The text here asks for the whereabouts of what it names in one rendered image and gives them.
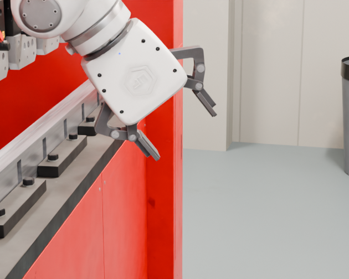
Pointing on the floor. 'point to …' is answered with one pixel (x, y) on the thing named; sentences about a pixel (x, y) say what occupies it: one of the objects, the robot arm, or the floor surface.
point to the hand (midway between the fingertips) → (180, 129)
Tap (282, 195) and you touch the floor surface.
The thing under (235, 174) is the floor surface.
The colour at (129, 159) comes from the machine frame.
